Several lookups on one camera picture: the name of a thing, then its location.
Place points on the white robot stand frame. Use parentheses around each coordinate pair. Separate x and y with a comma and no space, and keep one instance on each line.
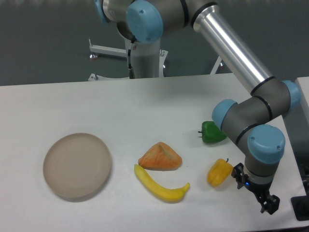
(150,60)

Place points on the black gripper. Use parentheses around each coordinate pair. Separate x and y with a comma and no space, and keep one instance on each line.
(258,185)

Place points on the yellow banana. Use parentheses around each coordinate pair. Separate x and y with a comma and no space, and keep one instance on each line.
(165,194)

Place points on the yellow bell pepper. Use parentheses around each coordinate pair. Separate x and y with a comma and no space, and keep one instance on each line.
(219,171)

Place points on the black device at table edge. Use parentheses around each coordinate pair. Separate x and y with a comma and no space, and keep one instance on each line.
(300,204)

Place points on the green bell pepper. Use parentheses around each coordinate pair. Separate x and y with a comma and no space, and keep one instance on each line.
(210,133)

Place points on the beige round plate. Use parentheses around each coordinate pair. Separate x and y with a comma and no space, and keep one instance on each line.
(77,166)

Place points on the orange pumpkin wedge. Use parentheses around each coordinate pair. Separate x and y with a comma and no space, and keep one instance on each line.
(160,157)

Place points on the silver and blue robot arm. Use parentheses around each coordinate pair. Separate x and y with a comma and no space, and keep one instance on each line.
(143,22)

